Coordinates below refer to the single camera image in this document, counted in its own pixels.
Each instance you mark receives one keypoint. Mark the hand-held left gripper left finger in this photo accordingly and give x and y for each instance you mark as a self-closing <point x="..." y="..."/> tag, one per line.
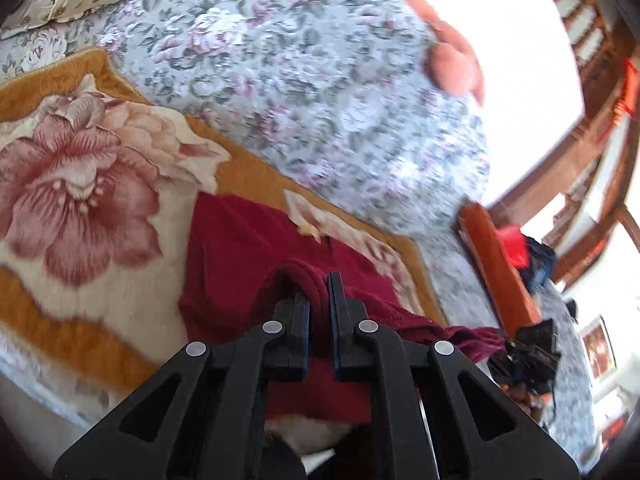
<point x="297" y="325"/>

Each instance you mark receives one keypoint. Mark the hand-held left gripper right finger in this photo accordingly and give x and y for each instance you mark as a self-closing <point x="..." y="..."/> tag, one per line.
<point x="337" y="325"/>

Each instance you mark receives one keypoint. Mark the dark red long-sleeve shirt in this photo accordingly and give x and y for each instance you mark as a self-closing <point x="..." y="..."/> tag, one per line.
<point x="240" y="260"/>

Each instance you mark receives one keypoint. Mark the person's right hand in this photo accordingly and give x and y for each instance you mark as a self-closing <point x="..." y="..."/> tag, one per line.
<point x="530" y="402"/>

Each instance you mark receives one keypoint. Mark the framed picture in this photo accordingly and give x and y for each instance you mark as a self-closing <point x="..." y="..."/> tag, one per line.
<point x="597" y="347"/>

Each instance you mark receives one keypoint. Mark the grey floral bed sheet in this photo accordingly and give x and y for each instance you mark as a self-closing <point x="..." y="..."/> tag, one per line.
<point x="567" y="410"/>

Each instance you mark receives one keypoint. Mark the dark blue clothing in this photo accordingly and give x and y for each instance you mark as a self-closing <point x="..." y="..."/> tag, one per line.
<point x="542" y="265"/>

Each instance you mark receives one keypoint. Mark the orange cushion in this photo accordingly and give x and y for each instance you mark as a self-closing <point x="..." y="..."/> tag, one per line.
<point x="495" y="270"/>

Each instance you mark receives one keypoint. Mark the red cloth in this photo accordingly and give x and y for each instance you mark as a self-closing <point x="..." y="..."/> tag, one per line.
<point x="512" y="247"/>

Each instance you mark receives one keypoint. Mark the grey floral quilt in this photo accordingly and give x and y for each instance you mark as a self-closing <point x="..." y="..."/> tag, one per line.
<point x="300" y="85"/>

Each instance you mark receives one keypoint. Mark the plush brown floral blanket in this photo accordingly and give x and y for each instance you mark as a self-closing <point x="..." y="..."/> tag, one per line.
<point x="75" y="185"/>

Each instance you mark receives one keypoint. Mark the red hanging ornament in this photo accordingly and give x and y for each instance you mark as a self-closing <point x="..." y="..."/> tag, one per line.
<point x="629" y="85"/>

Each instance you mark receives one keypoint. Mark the pink cushion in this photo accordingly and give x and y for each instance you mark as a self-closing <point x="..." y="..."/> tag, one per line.
<point x="450" y="65"/>

